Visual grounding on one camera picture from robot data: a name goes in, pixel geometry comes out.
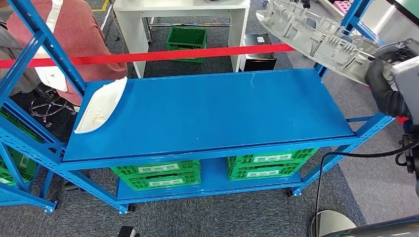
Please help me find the chrome stanchion post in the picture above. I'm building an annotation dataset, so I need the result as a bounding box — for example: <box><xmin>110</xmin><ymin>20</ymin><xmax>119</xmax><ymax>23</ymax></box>
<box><xmin>309</xmin><ymin>210</ymin><xmax>419</xmax><ymax>237</ymax></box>

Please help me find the black camera cable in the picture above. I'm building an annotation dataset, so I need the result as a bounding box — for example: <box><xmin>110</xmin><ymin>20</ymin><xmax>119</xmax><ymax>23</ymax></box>
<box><xmin>312</xmin><ymin>140</ymin><xmax>419</xmax><ymax>237</ymax></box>

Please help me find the pink perforated block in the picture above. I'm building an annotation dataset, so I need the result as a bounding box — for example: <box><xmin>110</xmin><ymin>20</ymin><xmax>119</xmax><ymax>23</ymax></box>
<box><xmin>334</xmin><ymin>0</ymin><xmax>353</xmax><ymax>14</ymax></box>

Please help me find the white cart frame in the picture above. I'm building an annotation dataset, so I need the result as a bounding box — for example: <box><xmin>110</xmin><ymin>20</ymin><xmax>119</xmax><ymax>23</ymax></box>
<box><xmin>316</xmin><ymin>0</ymin><xmax>343</xmax><ymax>19</ymax></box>

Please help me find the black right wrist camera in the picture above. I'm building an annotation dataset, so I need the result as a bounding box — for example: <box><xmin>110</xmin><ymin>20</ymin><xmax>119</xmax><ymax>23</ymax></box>
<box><xmin>391</xmin><ymin>55</ymin><xmax>419</xmax><ymax>130</ymax></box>

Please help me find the chrome chair base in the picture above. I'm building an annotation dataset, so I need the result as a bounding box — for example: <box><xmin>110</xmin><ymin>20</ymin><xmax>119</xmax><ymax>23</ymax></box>
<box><xmin>30</xmin><ymin>88</ymin><xmax>78</xmax><ymax>128</ymax></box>

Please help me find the white elongated plastic cover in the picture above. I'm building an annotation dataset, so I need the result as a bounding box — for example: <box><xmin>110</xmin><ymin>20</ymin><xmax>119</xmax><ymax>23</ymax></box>
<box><xmin>34</xmin><ymin>0</ymin><xmax>69</xmax><ymax>93</ymax></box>

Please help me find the dark metal box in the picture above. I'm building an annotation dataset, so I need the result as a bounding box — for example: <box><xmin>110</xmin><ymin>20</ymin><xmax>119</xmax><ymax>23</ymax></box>
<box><xmin>243</xmin><ymin>33</ymin><xmax>278</xmax><ymax>72</ymax></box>

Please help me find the person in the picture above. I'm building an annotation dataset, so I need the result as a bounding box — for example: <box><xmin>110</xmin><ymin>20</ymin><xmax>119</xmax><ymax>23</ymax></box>
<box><xmin>6</xmin><ymin>0</ymin><xmax>128</xmax><ymax>106</ymax></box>
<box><xmin>0</xmin><ymin>23</ymin><xmax>42</xmax><ymax>97</ymax></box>

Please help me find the silver plastic hubcap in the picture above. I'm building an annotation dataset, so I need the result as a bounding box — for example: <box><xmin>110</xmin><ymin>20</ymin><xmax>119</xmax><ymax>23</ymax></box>
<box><xmin>255</xmin><ymin>0</ymin><xmax>393</xmax><ymax>86</ymax></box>

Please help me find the yellow floor tape strip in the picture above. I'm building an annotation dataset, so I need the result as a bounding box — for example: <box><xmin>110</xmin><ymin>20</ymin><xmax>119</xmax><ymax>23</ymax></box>
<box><xmin>92</xmin><ymin>0</ymin><xmax>110</xmax><ymax>12</ymax></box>

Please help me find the white table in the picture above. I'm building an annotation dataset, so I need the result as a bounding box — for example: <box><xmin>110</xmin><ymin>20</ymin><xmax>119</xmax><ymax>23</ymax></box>
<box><xmin>113</xmin><ymin>0</ymin><xmax>251</xmax><ymax>79</ymax></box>

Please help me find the white workbench green top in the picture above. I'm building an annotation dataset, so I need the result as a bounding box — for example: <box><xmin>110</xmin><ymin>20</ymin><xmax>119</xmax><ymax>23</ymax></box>
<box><xmin>360</xmin><ymin>0</ymin><xmax>419</xmax><ymax>45</ymax></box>

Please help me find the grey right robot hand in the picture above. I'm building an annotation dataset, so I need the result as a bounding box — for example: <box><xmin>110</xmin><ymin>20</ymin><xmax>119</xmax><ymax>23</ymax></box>
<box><xmin>365</xmin><ymin>39</ymin><xmax>419</xmax><ymax>99</ymax></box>

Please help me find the white boat-shaped plastic shell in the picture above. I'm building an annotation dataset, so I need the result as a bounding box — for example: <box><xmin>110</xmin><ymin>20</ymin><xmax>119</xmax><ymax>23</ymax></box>
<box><xmin>74</xmin><ymin>76</ymin><xmax>128</xmax><ymax>135</ymax></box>

